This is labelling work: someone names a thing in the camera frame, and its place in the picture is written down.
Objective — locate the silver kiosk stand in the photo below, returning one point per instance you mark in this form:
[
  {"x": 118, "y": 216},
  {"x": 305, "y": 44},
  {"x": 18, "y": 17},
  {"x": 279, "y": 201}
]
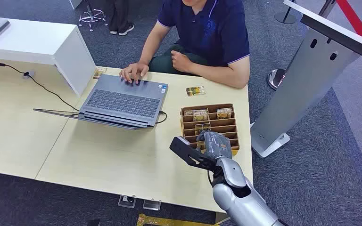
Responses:
[{"x": 306, "y": 81}]

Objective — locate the dark stanchion post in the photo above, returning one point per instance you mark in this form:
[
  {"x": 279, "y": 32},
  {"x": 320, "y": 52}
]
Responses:
[{"x": 285, "y": 16}]

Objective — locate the hotel key card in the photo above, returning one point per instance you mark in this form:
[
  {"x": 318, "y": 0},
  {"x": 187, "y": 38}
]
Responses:
[
  {"x": 99, "y": 72},
  {"x": 202, "y": 127},
  {"x": 224, "y": 113},
  {"x": 200, "y": 145},
  {"x": 195, "y": 91}
]

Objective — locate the wooden card organizer box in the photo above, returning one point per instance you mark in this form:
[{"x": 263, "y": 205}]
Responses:
[{"x": 223, "y": 128}]

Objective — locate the chrome stanchion base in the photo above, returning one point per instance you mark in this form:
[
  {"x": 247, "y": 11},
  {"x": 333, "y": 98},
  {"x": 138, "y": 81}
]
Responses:
[{"x": 275, "y": 79}]

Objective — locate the person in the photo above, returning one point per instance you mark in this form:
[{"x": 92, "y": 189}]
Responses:
[{"x": 206, "y": 34}]

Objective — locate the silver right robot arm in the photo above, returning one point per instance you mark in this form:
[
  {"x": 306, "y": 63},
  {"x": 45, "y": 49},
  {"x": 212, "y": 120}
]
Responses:
[{"x": 246, "y": 199}]

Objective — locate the clear floor block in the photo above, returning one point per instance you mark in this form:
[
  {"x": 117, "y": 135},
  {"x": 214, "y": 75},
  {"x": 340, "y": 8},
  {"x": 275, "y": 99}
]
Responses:
[
  {"x": 127, "y": 201},
  {"x": 152, "y": 205}
]

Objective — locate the hotel card pair in organizer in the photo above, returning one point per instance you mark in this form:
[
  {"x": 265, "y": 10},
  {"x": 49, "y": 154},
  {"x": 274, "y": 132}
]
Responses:
[{"x": 200, "y": 114}]

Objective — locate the person's right hand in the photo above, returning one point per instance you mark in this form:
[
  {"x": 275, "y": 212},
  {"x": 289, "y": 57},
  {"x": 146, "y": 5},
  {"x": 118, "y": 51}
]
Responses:
[{"x": 134, "y": 71}]

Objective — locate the chrome stool base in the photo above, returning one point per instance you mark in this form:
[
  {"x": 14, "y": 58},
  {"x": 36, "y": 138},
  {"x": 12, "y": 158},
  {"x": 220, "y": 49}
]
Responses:
[{"x": 92, "y": 17}]

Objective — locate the person's left hand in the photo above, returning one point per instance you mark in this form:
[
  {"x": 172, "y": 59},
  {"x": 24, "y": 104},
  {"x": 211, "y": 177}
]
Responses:
[{"x": 181, "y": 61}]

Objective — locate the red barrier belt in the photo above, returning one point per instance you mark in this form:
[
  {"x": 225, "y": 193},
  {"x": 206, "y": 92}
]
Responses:
[{"x": 357, "y": 25}]

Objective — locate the white desktop cabinet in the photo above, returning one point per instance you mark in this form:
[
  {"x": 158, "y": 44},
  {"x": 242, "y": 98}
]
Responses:
[{"x": 37, "y": 46}]

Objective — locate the standing person's legs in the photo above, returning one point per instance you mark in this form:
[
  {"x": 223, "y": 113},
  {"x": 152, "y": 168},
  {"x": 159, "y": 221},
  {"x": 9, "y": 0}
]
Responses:
[{"x": 121, "y": 17}]

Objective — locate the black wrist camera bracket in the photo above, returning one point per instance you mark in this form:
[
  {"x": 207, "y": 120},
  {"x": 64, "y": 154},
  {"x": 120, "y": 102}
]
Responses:
[{"x": 187, "y": 153}]

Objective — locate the grey laptop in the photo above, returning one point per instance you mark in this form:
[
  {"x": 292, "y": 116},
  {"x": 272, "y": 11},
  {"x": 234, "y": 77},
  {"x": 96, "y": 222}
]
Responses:
[{"x": 124, "y": 101}]

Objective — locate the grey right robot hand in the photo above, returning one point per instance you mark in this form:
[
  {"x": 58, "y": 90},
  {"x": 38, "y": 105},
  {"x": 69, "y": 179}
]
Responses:
[{"x": 217, "y": 146}]

